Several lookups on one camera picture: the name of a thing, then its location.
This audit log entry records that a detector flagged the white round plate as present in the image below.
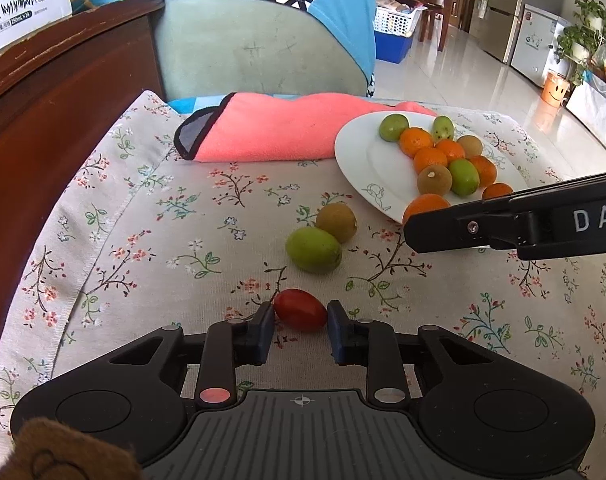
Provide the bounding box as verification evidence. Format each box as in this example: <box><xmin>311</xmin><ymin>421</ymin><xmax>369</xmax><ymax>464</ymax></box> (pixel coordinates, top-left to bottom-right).
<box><xmin>334</xmin><ymin>111</ymin><xmax>534</xmax><ymax>226</ymax></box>

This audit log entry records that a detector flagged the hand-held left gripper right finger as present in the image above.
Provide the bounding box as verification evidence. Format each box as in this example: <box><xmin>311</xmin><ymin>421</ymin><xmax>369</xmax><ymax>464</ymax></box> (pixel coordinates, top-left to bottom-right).
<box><xmin>327</xmin><ymin>300</ymin><xmax>498</xmax><ymax>406</ymax></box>

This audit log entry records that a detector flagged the large green jujube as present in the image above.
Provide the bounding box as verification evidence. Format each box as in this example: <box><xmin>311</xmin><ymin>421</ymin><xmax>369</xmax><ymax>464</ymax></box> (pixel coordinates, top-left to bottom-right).
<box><xmin>448</xmin><ymin>158</ymin><xmax>480</xmax><ymax>197</ymax></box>

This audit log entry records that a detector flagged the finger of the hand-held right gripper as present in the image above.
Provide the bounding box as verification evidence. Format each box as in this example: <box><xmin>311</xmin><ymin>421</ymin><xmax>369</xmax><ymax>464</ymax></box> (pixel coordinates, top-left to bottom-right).
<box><xmin>403</xmin><ymin>200</ymin><xmax>528</xmax><ymax>254</ymax></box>

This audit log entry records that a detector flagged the brown wooden furniture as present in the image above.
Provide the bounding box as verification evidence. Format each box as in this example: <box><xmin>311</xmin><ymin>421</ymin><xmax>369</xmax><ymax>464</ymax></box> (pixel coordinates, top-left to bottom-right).
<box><xmin>0</xmin><ymin>0</ymin><xmax>166</xmax><ymax>201</ymax></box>

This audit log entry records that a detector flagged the pale green chair back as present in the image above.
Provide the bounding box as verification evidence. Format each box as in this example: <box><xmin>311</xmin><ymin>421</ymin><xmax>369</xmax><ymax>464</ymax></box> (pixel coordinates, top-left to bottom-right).
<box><xmin>153</xmin><ymin>0</ymin><xmax>376</xmax><ymax>101</ymax></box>

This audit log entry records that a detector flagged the green potted plant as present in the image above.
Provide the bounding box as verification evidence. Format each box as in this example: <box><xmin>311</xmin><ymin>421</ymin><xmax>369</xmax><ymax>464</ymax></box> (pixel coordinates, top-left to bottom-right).
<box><xmin>555</xmin><ymin>0</ymin><xmax>606</xmax><ymax>86</ymax></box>

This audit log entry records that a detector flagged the silver refrigerator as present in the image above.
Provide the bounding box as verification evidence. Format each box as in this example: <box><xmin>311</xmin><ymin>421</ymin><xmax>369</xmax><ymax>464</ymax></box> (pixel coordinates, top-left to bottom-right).
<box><xmin>478</xmin><ymin>0</ymin><xmax>574</xmax><ymax>63</ymax></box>

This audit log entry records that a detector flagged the pink cloth with black trim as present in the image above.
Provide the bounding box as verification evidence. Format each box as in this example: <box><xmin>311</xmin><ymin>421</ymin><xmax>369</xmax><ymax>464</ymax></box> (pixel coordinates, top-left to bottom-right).
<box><xmin>174</xmin><ymin>91</ymin><xmax>436</xmax><ymax>162</ymax></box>

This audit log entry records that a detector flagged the white plastic basket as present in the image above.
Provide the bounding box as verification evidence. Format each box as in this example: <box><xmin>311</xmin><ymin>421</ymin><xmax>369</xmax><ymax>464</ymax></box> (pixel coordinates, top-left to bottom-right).
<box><xmin>373</xmin><ymin>6</ymin><xmax>418</xmax><ymax>38</ymax></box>

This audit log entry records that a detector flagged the orange smiley bucket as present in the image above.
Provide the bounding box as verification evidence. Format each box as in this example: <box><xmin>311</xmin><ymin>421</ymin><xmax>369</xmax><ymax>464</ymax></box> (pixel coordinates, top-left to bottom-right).
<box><xmin>540</xmin><ymin>71</ymin><xmax>570</xmax><ymax>107</ymax></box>

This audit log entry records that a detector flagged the blue storage bin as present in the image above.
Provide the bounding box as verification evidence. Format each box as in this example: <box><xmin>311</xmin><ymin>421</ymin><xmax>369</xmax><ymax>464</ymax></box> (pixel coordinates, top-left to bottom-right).
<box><xmin>374</xmin><ymin>30</ymin><xmax>414</xmax><ymax>64</ymax></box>

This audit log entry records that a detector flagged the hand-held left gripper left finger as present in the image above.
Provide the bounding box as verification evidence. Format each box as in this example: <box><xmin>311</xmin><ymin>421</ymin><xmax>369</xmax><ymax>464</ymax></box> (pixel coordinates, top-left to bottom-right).
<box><xmin>110</xmin><ymin>301</ymin><xmax>276</xmax><ymax>409</ymax></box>

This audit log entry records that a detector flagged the brown kiwi with white spot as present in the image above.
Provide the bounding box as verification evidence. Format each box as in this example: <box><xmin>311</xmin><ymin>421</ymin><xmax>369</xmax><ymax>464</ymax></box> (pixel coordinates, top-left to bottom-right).
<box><xmin>417</xmin><ymin>163</ymin><xmax>452</xmax><ymax>196</ymax></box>

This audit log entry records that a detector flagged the speckled green jujube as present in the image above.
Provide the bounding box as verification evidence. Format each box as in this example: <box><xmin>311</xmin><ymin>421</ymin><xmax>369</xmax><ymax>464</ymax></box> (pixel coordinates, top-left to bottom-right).
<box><xmin>431</xmin><ymin>115</ymin><xmax>456</xmax><ymax>142</ymax></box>

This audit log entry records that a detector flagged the brown fuzzy cloth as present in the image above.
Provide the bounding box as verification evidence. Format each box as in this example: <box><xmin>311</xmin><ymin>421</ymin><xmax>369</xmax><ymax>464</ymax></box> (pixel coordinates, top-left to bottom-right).
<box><xmin>0</xmin><ymin>417</ymin><xmax>144</xmax><ymax>480</ymax></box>

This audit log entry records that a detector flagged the red cherry tomato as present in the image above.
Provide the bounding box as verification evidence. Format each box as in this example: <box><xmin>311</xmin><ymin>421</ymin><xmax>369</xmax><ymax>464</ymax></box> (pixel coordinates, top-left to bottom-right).
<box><xmin>274</xmin><ymin>288</ymin><xmax>328</xmax><ymax>333</ymax></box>

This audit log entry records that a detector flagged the white chest freezer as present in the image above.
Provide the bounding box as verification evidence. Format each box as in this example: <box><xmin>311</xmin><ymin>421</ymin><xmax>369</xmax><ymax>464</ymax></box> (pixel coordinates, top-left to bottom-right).
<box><xmin>510</xmin><ymin>4</ymin><xmax>571</xmax><ymax>86</ymax></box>

